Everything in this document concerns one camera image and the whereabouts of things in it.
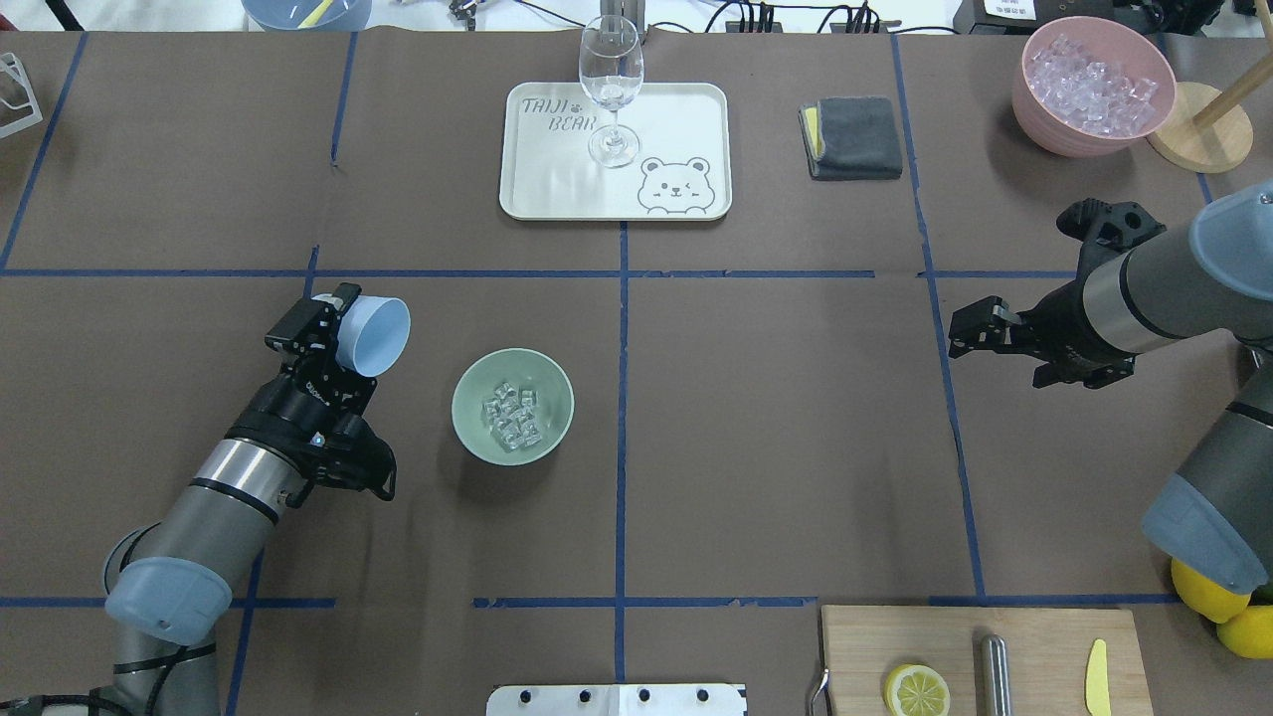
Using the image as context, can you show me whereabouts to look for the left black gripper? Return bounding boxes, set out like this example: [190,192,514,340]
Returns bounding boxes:
[227,282,397,503]

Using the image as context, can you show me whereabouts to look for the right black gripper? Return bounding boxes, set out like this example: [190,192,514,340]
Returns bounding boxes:
[947,197,1166,390]

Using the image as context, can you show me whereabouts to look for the light blue plastic cup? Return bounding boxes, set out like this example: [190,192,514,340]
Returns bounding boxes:
[335,296,411,378]

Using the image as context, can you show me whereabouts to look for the light green ceramic bowl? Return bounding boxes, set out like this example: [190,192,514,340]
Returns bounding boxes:
[452,348,575,466]

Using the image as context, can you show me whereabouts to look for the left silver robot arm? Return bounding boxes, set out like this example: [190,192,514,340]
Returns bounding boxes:
[103,282,411,715]

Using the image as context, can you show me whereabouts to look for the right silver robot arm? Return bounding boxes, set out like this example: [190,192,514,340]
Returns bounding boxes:
[947,180,1272,598]

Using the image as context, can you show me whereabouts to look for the ice cubes in green bowl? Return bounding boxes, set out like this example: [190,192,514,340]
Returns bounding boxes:
[481,381,544,452]

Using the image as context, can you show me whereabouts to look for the clear ice cubes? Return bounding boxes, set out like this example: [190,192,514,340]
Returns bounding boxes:
[1023,34,1161,138]

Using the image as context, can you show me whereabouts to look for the blue plastic bowl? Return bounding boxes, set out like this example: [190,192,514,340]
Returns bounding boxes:
[241,1,373,32]

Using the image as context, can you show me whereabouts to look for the pink bowl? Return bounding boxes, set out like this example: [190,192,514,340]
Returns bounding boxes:
[1012,15,1178,158]

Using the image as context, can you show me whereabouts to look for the grey folded cloth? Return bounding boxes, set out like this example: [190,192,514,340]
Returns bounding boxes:
[799,96,903,181]

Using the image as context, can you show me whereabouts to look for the yellow sponge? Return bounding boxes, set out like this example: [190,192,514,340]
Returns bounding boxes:
[801,104,822,163]

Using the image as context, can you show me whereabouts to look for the wooden mug tree stand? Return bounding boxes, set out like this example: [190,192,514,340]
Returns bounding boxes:
[1150,54,1272,175]

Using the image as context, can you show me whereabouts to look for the wooden cutting board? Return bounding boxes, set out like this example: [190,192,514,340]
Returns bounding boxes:
[821,606,1155,715]

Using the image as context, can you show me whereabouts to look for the cream bear tray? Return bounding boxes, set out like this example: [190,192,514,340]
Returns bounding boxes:
[499,82,733,220]

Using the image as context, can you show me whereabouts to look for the clear wine glass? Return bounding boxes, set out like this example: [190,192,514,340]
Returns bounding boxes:
[578,14,645,168]

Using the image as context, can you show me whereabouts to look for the yellow lemon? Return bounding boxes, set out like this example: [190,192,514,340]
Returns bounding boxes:
[1214,606,1273,660]
[1170,558,1251,626]

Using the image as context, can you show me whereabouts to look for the lemon slice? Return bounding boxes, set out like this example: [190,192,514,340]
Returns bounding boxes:
[882,662,952,716]

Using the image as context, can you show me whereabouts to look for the yellow plastic knife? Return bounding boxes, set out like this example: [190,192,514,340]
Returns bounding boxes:
[1085,637,1111,716]

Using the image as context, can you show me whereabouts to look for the black handled knife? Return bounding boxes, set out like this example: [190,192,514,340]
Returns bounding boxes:
[981,633,1015,716]

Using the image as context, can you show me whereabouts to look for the white wire dish rack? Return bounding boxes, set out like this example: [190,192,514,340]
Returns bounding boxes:
[1,54,45,139]

